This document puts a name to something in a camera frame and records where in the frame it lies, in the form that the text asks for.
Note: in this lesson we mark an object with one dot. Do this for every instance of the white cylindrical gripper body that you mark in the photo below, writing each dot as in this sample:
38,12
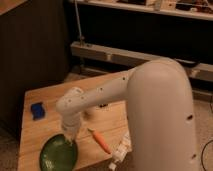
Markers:
71,125

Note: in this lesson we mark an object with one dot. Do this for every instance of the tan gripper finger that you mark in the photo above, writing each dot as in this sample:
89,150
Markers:
70,139

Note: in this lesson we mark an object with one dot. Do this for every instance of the green ceramic bowl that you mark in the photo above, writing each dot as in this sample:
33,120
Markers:
58,154

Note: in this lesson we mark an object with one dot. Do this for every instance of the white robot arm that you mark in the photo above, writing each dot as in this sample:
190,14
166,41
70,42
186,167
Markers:
160,111

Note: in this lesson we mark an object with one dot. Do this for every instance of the orange carrot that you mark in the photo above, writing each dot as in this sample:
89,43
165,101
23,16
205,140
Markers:
100,140

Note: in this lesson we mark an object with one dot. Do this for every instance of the small wooden table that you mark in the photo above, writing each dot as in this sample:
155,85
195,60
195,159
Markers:
109,121

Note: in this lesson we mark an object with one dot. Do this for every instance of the blue sponge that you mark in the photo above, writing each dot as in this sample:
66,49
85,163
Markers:
37,111

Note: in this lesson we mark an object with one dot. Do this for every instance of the white plastic bottle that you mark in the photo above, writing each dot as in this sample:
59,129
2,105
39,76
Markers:
121,151

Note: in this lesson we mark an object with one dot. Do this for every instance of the long grey case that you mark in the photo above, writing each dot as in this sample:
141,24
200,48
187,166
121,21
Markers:
202,71

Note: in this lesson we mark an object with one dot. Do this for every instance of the metal pole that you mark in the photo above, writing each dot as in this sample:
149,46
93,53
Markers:
81,37

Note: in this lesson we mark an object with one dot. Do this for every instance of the cluttered top shelf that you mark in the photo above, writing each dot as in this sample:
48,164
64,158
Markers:
163,7

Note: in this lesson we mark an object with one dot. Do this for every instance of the black case handle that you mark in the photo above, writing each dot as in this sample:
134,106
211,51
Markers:
186,63

